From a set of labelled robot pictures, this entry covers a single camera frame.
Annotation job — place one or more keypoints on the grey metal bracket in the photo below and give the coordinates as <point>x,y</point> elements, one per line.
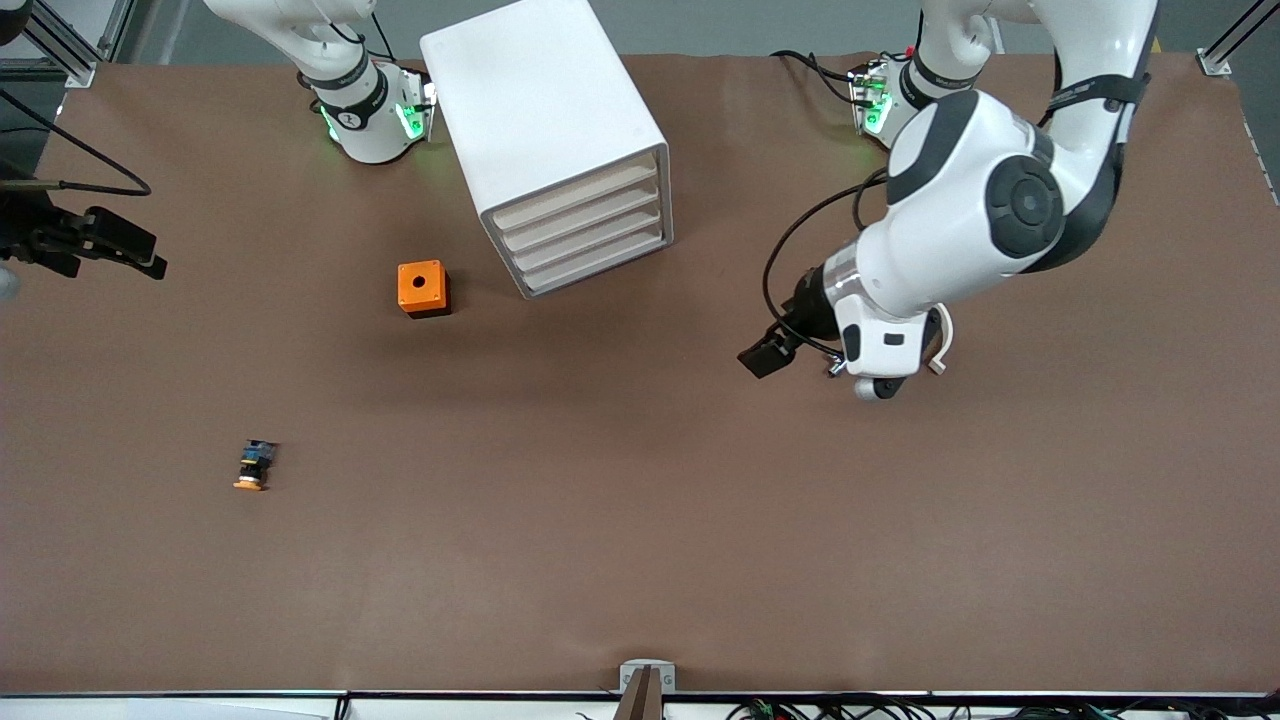
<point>628,674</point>

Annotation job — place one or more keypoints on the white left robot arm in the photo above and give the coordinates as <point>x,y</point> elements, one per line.
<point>960,230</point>

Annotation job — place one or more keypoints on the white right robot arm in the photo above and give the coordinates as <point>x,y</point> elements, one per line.
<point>350,120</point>

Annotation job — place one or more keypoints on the white plastic drawer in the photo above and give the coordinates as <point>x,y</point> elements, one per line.
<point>580,196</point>
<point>582,241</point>
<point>580,219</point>
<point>584,263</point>

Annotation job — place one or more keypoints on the white drawer cabinet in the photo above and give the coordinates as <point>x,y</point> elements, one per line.
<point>530,100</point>

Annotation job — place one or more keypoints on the brown camera pole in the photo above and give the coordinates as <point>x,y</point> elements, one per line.
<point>645,702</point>

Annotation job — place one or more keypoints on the orange button with blue base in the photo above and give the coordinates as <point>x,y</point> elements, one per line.
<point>255,465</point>

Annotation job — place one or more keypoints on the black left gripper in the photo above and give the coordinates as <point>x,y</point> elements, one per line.
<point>806,312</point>

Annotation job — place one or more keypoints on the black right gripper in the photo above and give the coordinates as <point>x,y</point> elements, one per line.
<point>30,236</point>

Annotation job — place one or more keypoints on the orange box with round hole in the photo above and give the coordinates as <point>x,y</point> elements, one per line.
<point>408,295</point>

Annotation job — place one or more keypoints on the white table edge rail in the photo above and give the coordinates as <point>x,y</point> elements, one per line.
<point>200,708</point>

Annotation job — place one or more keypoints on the chrome metal fitting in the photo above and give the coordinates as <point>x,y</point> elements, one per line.
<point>833,368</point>

